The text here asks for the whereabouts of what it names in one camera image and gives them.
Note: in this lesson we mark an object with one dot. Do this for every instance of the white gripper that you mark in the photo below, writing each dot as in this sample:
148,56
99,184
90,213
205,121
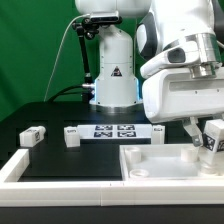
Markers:
173,94

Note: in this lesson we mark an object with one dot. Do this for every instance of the white square table top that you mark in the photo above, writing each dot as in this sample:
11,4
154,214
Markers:
170,162

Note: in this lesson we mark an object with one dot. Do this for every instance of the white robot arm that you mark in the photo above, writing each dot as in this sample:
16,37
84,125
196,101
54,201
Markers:
146,28

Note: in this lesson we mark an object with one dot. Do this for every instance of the white U-shaped fence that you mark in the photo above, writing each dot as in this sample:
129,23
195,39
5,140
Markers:
14,192

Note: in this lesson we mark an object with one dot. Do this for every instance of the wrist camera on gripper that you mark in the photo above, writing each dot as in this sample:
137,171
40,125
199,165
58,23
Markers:
179,56

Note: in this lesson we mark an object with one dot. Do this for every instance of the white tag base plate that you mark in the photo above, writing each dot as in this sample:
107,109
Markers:
116,131

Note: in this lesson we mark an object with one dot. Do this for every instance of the grey camera on mount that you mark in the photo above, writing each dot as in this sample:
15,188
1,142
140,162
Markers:
100,17

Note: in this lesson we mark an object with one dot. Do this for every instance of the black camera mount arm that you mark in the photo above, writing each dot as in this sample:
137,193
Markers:
85,50

